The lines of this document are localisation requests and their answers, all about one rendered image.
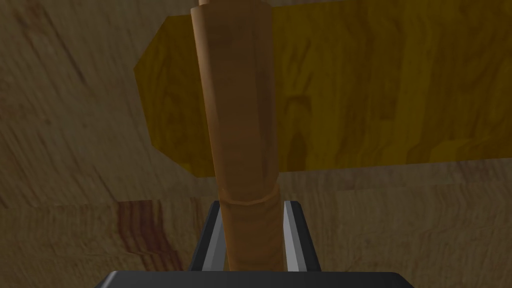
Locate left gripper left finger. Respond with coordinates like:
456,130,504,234
188,200,228,273

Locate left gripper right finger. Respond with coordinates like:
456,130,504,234
283,200,322,273

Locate brown wooden rolling pin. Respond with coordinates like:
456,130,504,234
190,0,286,273

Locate yellow wooden cutting board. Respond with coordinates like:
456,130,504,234
133,0,512,179

